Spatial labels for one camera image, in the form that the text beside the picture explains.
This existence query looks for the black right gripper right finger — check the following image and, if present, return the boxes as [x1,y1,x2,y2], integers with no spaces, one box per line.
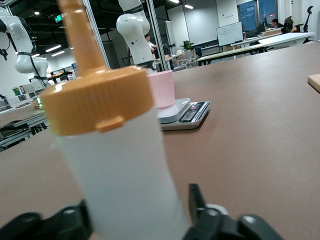
[182,183,285,240]

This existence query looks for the black tall office chair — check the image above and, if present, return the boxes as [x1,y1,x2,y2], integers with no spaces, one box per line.
[303,5,315,33]

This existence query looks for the aluminium partition post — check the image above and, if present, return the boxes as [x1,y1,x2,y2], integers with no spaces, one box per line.
[147,0,168,71]

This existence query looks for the green potted plant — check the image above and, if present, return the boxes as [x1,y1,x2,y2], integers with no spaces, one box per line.
[179,39,196,52]

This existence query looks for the grey office chair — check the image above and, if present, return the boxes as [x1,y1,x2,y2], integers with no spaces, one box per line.
[284,15,305,33]

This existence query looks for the translucent sauce bottle orange cap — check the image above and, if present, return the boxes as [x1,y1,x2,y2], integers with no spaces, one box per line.
[39,0,192,240]

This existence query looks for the white office desk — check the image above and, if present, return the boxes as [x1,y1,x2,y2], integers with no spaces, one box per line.
[257,31,316,52]

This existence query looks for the silver digital kitchen scale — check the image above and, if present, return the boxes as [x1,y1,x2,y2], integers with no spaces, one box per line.
[156,97,212,132]

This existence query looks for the aluminium table frame rail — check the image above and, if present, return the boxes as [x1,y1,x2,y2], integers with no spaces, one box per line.
[0,109,50,152]

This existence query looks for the long light office desk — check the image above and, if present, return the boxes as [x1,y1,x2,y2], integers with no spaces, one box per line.
[197,43,266,66]

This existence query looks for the office whiteboard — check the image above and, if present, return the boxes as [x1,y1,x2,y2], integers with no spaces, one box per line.
[216,21,244,48]

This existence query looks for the person white shirt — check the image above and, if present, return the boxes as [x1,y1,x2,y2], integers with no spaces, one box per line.
[144,34,159,62]

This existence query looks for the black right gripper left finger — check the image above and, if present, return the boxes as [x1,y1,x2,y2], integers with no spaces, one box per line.
[0,198,95,240]

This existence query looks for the white office chair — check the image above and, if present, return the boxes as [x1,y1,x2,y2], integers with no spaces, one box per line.
[178,51,200,70]

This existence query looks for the seated person black shirt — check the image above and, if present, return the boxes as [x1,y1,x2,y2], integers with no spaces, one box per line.
[270,18,285,29]

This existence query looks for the bamboo cutting board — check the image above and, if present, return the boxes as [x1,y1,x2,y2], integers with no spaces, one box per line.
[307,73,320,95]

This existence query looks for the pink plastic cup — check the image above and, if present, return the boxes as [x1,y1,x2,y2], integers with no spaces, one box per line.
[146,70,176,109]

